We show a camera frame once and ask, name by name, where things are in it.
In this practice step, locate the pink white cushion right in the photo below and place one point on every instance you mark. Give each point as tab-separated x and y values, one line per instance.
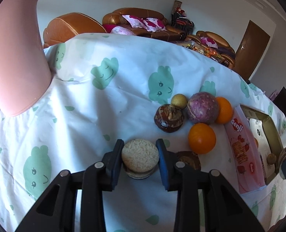
154	25

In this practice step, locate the pink cushion far armchair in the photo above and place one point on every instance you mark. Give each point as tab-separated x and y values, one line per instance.
208	42

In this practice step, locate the brown leather long sofa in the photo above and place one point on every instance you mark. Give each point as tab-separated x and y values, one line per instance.
115	19

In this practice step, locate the brown leather near armchair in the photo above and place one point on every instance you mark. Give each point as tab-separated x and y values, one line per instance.
67	26

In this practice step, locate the brown leather far armchair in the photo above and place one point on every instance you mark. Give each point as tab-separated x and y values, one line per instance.
224	48

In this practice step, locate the brown-yellow fruit front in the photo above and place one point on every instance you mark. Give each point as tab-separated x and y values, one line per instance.
271	159

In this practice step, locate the wooden coffee table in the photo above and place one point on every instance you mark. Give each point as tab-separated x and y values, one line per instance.
201	49

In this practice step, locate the pink electric kettle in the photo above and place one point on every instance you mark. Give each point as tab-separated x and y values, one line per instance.
24	72

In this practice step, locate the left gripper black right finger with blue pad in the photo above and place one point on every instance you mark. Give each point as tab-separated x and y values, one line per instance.
206	200

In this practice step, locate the white tablecloth green clouds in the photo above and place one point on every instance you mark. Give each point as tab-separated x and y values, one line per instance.
109	87

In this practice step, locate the pink biscuit tin box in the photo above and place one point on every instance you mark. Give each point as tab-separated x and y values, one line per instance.
253	135

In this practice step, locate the light pink pillow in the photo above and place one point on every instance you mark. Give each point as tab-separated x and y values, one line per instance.
118	30

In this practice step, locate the pink white cushion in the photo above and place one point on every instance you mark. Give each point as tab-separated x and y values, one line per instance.
135	22
154	25

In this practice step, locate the purple passion fruit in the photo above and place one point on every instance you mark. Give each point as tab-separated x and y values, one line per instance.
202	107

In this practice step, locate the small yellow-green fruit back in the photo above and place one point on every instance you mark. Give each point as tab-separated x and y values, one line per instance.
179	100

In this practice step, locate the dark mangosteen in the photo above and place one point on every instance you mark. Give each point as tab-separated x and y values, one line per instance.
169	118
190	158

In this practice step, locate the stacked dark chairs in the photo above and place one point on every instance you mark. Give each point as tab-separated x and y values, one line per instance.
180	21

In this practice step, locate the orange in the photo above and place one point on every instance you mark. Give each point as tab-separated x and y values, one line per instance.
225	111
201	138

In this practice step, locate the dark mangosteen front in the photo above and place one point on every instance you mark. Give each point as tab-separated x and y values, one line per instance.
190	158

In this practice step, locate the brown leather armchair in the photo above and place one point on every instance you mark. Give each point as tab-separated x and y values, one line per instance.
67	26
224	48

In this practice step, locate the dark mangosteen back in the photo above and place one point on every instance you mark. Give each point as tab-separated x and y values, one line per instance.
169	118

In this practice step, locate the pink white cushion left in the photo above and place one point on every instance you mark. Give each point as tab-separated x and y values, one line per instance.
135	22

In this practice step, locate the brown wooden door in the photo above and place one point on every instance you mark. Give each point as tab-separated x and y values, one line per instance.
250	50

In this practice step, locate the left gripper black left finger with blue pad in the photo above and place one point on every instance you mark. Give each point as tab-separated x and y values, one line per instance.
55	208

